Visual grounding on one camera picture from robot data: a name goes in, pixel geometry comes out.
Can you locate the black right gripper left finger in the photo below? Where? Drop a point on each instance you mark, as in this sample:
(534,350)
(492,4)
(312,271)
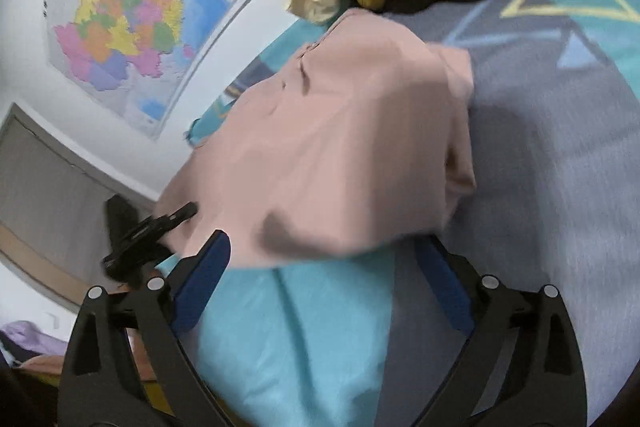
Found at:
(100,383)

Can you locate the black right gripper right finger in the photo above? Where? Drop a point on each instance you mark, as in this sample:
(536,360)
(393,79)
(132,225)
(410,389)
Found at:
(520,364)

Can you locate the grey wooden wardrobe door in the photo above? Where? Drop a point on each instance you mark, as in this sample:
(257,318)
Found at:
(53,225)

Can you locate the purple cloth pile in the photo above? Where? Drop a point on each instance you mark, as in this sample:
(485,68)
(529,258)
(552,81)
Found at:
(24,341)

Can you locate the pink beige trousers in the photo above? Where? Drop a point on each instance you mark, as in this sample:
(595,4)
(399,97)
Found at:
(361,138)

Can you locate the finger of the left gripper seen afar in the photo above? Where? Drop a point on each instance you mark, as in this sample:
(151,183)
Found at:
(170,216)

